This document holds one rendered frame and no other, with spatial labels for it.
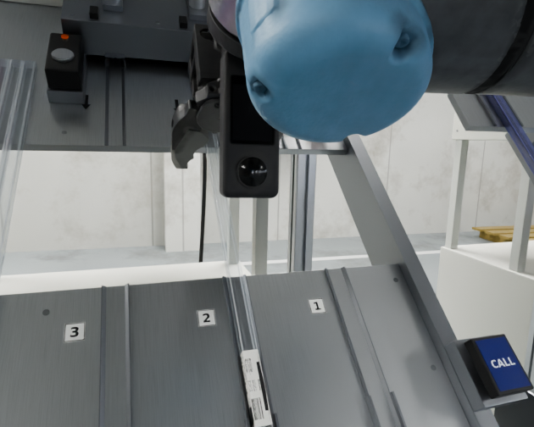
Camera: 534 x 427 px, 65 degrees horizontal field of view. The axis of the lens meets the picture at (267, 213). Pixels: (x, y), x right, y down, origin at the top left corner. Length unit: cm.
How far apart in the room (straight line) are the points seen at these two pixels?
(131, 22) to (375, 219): 40
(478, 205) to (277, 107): 520
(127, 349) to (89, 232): 360
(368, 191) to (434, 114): 433
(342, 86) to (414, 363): 33
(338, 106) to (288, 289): 28
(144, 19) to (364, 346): 48
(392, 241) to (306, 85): 36
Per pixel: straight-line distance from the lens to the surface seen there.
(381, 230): 52
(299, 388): 39
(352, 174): 57
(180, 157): 45
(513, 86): 23
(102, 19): 61
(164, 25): 61
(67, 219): 397
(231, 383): 38
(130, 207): 390
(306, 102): 17
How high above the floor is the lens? 98
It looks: 10 degrees down
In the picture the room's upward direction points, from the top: 1 degrees clockwise
